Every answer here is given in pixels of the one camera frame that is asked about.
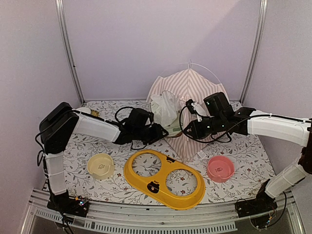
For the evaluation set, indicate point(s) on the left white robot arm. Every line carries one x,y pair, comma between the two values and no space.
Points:
56,130

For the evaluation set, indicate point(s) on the cream pet bowl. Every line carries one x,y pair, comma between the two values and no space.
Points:
101,166

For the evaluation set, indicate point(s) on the white tent pole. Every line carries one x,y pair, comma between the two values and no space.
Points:
189,65

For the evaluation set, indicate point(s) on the white ceramic bowl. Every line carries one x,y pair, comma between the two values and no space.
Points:
84,110

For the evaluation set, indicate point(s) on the aluminium frame post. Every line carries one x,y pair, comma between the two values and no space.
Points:
256,46
68,49

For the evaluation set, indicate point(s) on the brown checkered mat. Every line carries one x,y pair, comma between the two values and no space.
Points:
167,117

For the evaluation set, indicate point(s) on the pink striped pet tent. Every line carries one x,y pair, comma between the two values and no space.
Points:
174,91

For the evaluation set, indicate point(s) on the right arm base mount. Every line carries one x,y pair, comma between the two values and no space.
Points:
260,204

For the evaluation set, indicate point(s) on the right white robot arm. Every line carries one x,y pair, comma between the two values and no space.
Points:
219,117

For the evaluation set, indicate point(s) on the yellow double bowl holder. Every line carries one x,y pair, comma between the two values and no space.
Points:
155,186

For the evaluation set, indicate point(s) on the pink pet bowl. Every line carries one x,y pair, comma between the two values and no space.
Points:
220,169

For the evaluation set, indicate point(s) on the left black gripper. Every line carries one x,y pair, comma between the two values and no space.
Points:
157,133

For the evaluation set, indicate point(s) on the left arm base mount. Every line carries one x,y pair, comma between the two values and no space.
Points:
64,204

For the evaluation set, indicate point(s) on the right aluminium frame post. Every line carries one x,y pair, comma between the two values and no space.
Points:
256,46

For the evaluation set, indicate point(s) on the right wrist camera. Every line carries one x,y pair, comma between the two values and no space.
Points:
196,109

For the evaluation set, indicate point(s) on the front aluminium rail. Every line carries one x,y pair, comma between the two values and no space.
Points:
113,218

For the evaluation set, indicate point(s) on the left aluminium frame post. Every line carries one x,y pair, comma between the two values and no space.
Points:
68,49

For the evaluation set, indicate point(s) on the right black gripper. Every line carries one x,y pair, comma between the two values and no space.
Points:
197,134

